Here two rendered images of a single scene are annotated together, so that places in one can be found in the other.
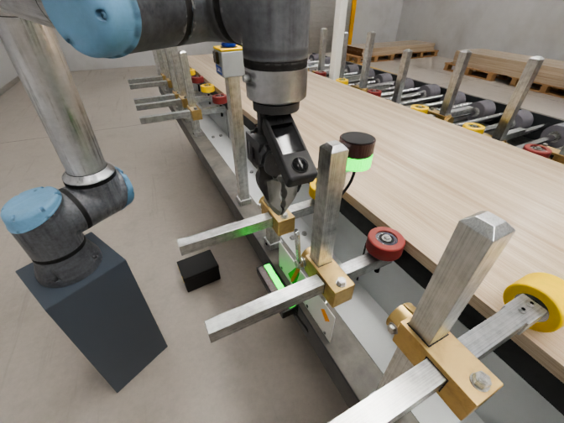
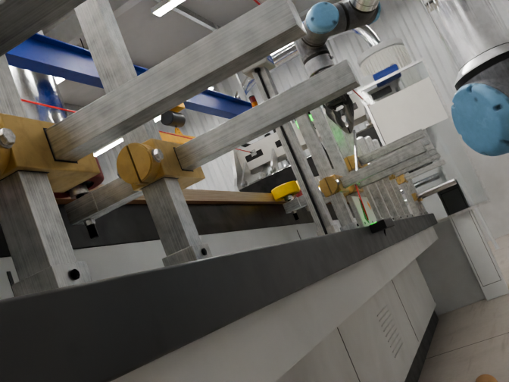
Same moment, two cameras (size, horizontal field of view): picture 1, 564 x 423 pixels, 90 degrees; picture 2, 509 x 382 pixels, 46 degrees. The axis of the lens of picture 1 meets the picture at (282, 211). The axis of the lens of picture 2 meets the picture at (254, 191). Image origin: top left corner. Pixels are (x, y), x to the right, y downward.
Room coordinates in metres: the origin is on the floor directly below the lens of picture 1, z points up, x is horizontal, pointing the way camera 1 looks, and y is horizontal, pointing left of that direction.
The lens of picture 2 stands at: (1.99, 1.08, 0.64)
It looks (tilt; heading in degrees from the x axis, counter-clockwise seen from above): 9 degrees up; 225
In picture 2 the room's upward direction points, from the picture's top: 22 degrees counter-clockwise
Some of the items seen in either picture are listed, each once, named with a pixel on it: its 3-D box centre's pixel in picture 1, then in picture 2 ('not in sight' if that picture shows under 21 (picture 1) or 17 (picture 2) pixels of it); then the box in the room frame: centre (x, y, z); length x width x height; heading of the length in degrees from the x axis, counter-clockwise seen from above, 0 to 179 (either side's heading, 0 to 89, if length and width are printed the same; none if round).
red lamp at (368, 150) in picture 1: (357, 144); not in sight; (0.45, -0.13, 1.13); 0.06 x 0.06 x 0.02
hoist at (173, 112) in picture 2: not in sight; (172, 117); (-2.44, -4.22, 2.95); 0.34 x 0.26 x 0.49; 23
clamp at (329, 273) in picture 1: (326, 273); (349, 187); (0.41, -0.10, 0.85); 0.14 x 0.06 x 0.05; 27
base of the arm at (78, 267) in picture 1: (65, 254); not in sight; (0.66, 0.72, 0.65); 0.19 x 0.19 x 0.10
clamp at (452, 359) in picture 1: (435, 352); (353, 164); (0.19, -0.21, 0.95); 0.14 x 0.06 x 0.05; 27
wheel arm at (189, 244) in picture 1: (260, 222); (352, 179); (0.59, 0.06, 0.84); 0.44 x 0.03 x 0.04; 117
